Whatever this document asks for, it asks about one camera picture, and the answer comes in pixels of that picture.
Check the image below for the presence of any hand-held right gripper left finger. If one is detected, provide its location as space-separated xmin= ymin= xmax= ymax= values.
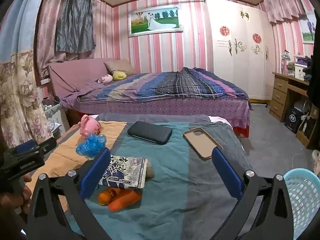
xmin=26 ymin=148 xmax=112 ymax=240

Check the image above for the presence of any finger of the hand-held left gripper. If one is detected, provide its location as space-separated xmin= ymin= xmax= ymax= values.
xmin=6 ymin=139 xmax=37 ymax=156
xmin=36 ymin=137 xmax=57 ymax=154

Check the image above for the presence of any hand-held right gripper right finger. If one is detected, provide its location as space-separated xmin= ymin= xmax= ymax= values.
xmin=181 ymin=147 xmax=294 ymax=240

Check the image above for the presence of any blue plastic bag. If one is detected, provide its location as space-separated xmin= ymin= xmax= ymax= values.
xmin=76 ymin=133 xmax=107 ymax=158

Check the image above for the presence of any printed snack wrapper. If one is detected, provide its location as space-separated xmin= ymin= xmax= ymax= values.
xmin=99 ymin=155 xmax=148 ymax=189

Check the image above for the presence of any light blue plastic basket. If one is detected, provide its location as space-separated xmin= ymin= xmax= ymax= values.
xmin=284 ymin=169 xmax=320 ymax=240

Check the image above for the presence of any person's left hand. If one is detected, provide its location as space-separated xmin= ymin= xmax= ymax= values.
xmin=0 ymin=174 xmax=33 ymax=216

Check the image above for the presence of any orange towel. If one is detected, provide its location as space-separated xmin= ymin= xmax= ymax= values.
xmin=26 ymin=121 xmax=128 ymax=212

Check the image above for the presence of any white bedside cabinet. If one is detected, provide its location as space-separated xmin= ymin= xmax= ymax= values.
xmin=41 ymin=96 xmax=69 ymax=140

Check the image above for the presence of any phone in beige case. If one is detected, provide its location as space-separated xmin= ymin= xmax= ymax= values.
xmin=182 ymin=127 xmax=224 ymax=161

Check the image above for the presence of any pink piggy bank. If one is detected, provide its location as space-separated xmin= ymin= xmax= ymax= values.
xmin=79 ymin=114 xmax=102 ymax=138

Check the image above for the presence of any teal and grey blanket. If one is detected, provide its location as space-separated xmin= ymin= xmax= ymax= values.
xmin=57 ymin=114 xmax=253 ymax=240

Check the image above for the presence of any blue floral curtain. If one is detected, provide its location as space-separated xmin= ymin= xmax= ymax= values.
xmin=0 ymin=0 xmax=54 ymax=150

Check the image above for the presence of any pink striped cloth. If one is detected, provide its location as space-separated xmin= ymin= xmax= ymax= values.
xmin=209 ymin=116 xmax=232 ymax=126

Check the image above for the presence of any black phone case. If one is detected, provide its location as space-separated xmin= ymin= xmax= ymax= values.
xmin=127 ymin=121 xmax=173 ymax=145

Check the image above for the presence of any black cardboard box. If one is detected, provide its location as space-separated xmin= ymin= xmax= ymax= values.
xmin=284 ymin=107 xmax=304 ymax=134

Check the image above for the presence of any purple bed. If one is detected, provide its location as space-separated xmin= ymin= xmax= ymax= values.
xmin=47 ymin=58 xmax=252 ymax=138

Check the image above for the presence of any pink plush toy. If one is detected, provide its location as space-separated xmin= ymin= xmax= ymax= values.
xmin=97 ymin=74 xmax=113 ymax=84

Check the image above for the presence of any light shoe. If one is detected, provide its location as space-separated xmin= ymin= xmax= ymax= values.
xmin=312 ymin=149 xmax=320 ymax=177

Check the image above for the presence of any yellow plush toy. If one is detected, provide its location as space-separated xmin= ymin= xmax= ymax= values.
xmin=112 ymin=71 xmax=128 ymax=82

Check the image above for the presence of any white wardrobe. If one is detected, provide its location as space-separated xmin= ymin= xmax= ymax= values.
xmin=205 ymin=0 xmax=277 ymax=104

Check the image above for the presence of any white round fan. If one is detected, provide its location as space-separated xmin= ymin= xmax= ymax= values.
xmin=294 ymin=100 xmax=309 ymax=120

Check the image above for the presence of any wooden desk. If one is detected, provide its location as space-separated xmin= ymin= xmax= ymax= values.
xmin=269 ymin=71 xmax=320 ymax=150

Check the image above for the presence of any beige pillow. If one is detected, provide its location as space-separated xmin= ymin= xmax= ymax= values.
xmin=104 ymin=59 xmax=137 ymax=77

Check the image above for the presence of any striped purple blue blanket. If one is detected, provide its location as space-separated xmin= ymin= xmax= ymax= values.
xmin=76 ymin=67 xmax=249 ymax=103

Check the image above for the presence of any black hanging coat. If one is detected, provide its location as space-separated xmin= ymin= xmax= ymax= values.
xmin=302 ymin=55 xmax=320 ymax=105

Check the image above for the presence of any grey hanging cloth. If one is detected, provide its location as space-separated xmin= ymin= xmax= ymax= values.
xmin=54 ymin=0 xmax=97 ymax=54

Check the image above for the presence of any white storage box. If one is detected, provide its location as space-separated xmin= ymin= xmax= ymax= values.
xmin=294 ymin=62 xmax=312 ymax=82

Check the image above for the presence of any table lamp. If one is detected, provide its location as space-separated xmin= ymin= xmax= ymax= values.
xmin=280 ymin=50 xmax=291 ymax=75

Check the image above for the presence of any purple folded cloth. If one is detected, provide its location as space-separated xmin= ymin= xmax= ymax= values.
xmin=295 ymin=56 xmax=313 ymax=67

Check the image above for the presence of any pink curtain valance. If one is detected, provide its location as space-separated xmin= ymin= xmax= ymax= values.
xmin=262 ymin=0 xmax=316 ymax=24

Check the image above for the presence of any small framed wall photo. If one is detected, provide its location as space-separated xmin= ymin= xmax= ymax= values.
xmin=299 ymin=11 xmax=317 ymax=45

